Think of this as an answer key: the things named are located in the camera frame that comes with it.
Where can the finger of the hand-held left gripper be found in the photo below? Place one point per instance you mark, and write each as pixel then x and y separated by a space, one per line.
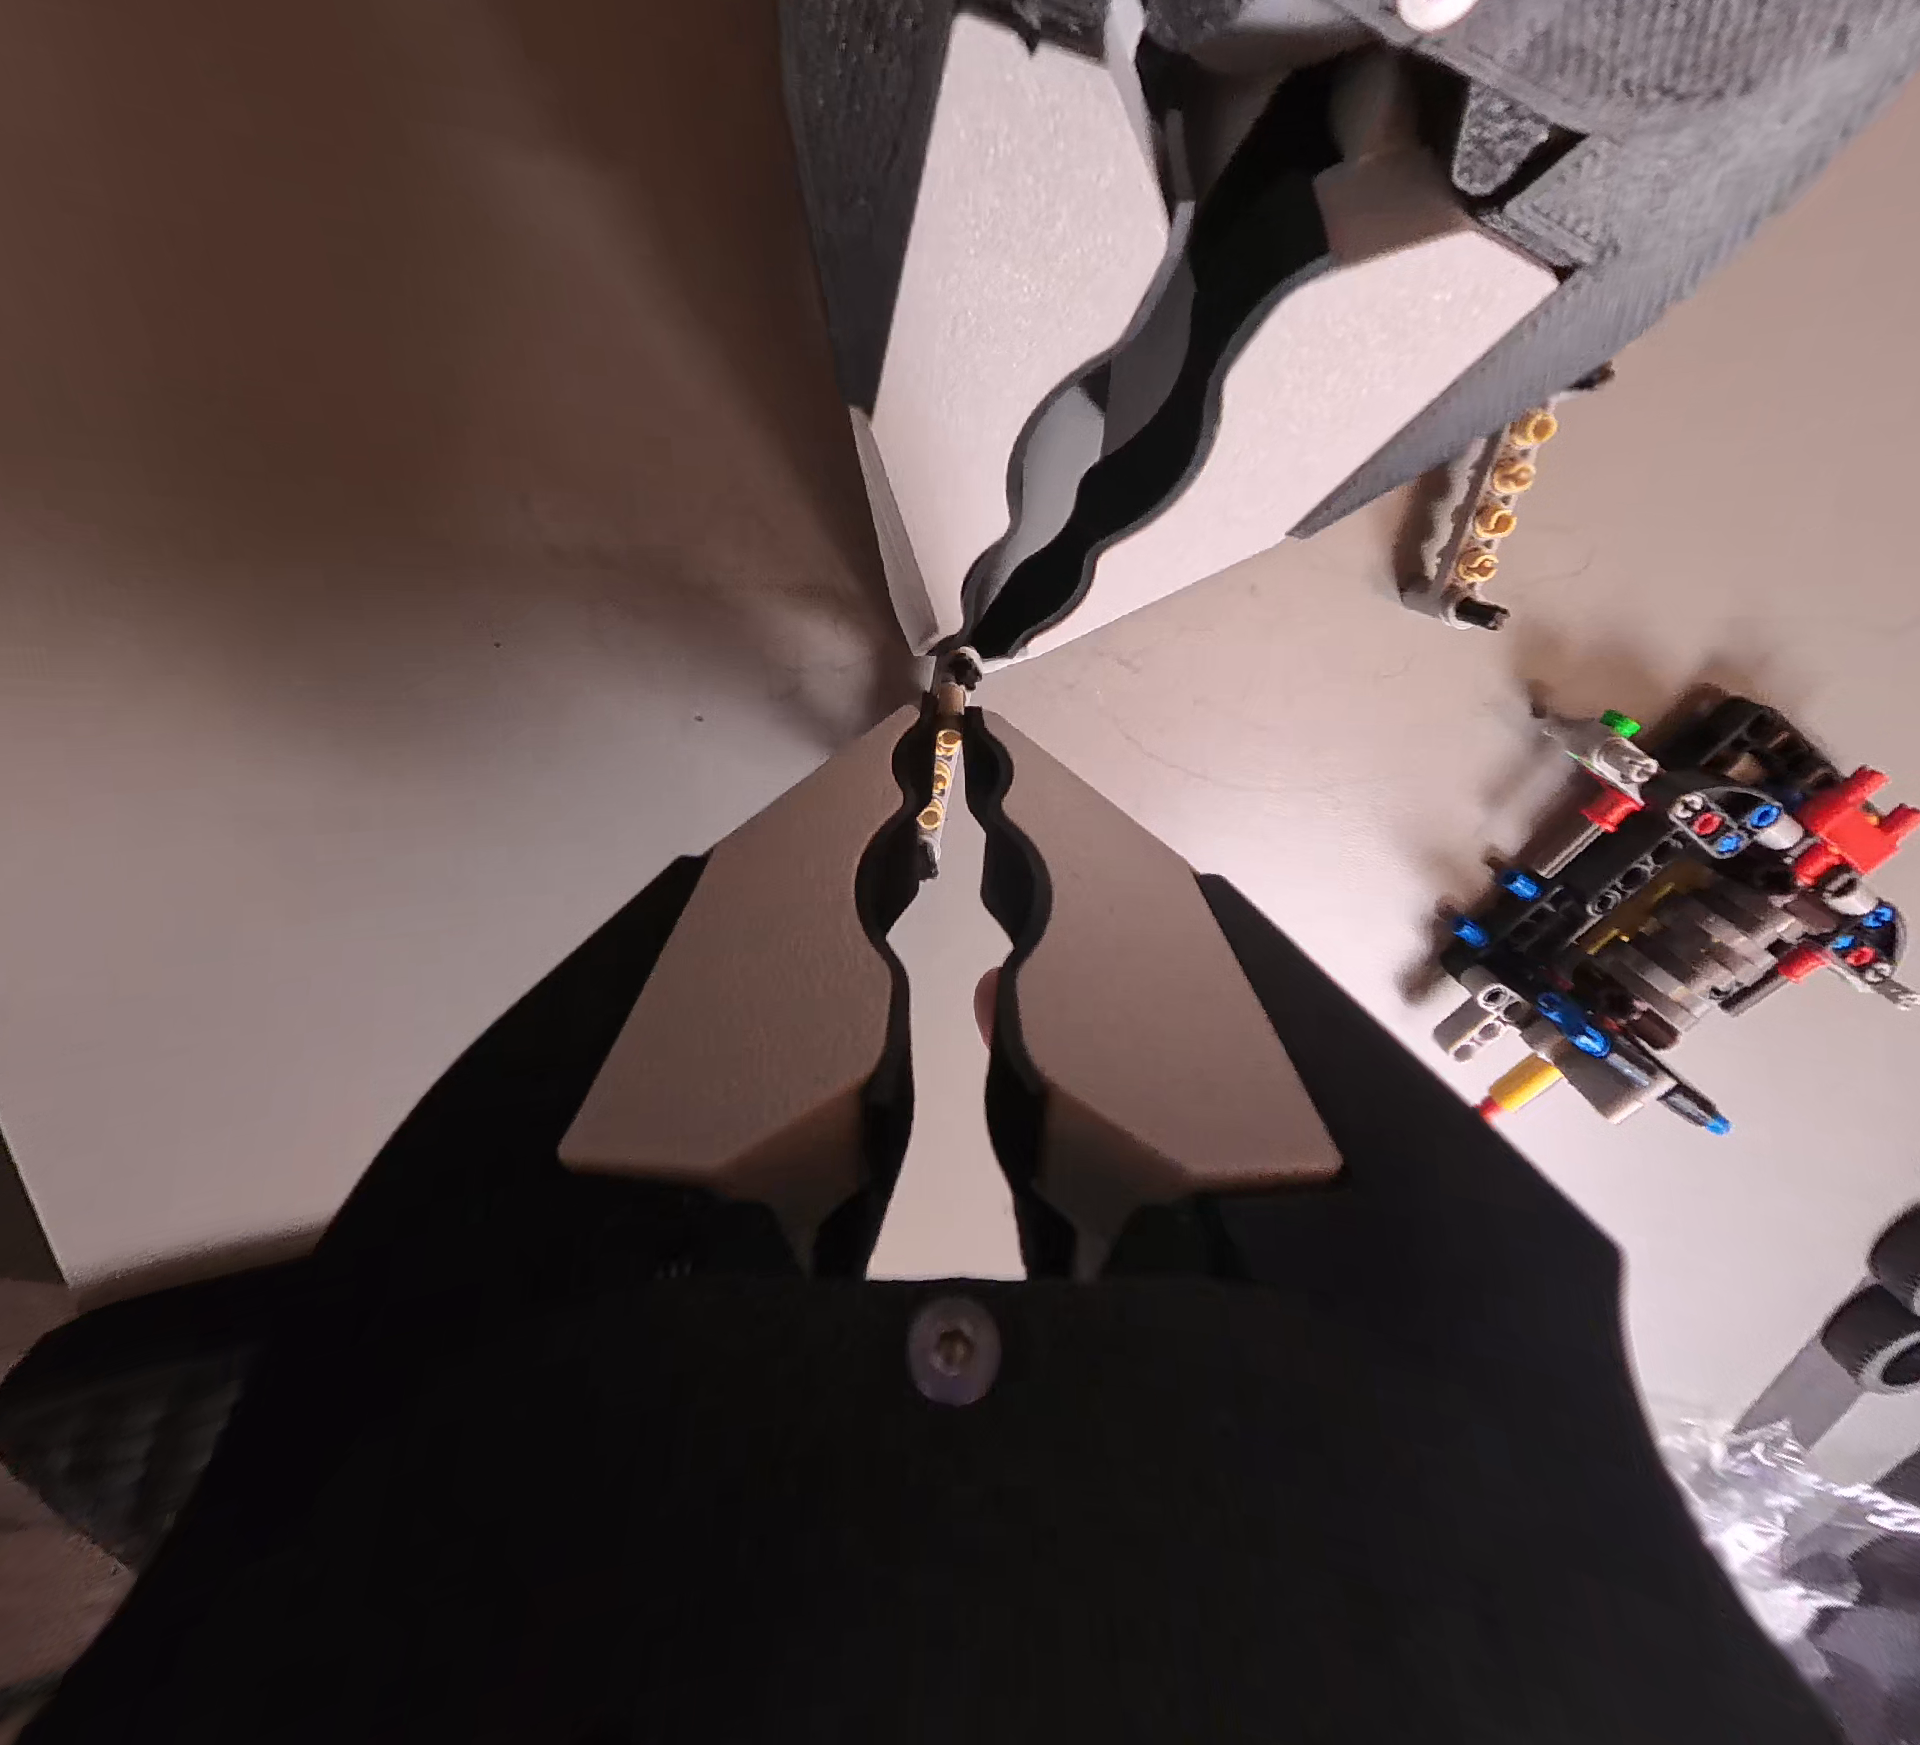
pixel 1351 366
pixel 1005 244

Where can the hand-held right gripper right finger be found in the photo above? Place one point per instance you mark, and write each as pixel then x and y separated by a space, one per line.
pixel 1186 1026

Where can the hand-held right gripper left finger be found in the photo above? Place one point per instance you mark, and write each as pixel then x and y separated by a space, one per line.
pixel 720 1026

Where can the grey lego beam frame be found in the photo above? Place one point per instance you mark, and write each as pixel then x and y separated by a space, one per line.
pixel 941 770
pixel 1478 516

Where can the lego car chassis assembly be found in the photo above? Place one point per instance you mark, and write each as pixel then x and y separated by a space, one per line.
pixel 1680 904

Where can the black lego tire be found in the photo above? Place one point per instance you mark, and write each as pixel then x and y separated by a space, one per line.
pixel 1874 1343
pixel 1898 1258

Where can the person's right hand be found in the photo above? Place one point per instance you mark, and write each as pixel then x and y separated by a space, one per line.
pixel 986 1006

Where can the clear plastic bag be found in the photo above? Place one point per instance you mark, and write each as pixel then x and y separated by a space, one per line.
pixel 1799 1551

